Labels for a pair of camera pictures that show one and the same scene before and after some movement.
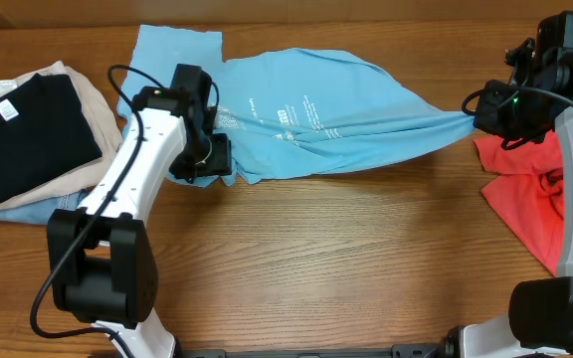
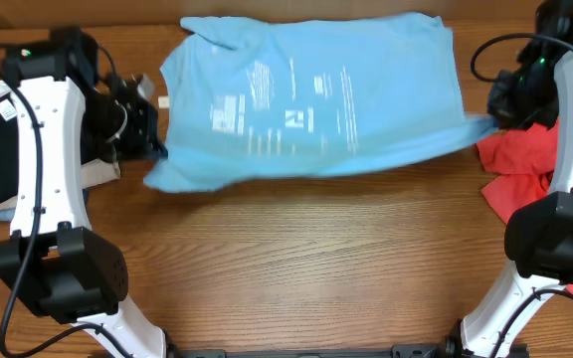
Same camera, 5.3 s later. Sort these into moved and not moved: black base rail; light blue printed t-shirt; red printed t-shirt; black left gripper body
Moved: light blue printed t-shirt; black left gripper body
Not moved: red printed t-shirt; black base rail
